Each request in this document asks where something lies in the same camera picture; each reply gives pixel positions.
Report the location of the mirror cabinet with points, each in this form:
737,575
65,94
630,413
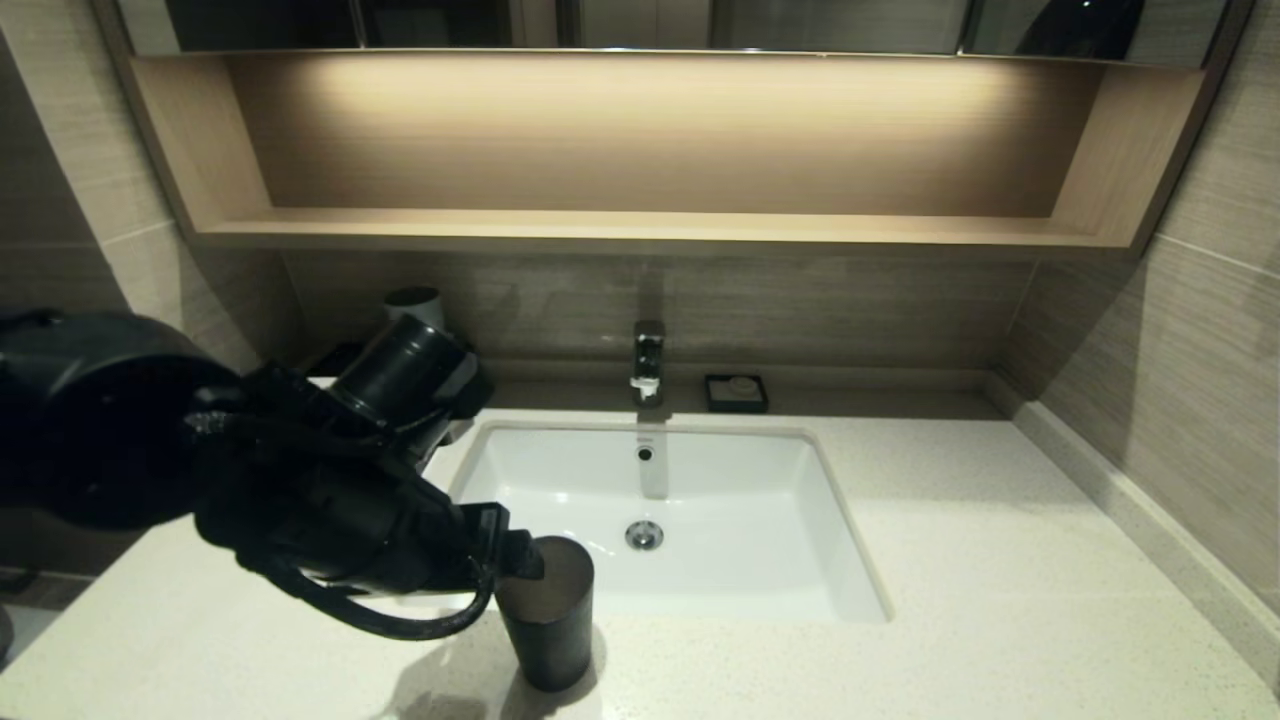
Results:
800,25

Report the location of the dark metal tumbler cup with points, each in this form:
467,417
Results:
550,630

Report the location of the black storage box housing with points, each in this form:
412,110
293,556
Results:
340,360

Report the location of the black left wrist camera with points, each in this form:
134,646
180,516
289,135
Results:
410,370

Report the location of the black soap dish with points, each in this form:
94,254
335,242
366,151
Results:
715,400

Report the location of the grey white cup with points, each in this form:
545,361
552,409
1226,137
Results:
415,300

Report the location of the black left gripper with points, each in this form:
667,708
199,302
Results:
350,520

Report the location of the chrome faucet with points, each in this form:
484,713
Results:
648,360

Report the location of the white ceramic sink basin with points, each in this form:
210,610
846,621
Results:
750,520

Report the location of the chrome sink drain plug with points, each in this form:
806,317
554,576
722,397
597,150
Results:
644,535

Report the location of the wooden wall shelf niche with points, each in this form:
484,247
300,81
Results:
640,140

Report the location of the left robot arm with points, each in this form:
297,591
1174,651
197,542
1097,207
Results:
100,420

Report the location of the beige soap bar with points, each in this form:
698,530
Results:
741,385

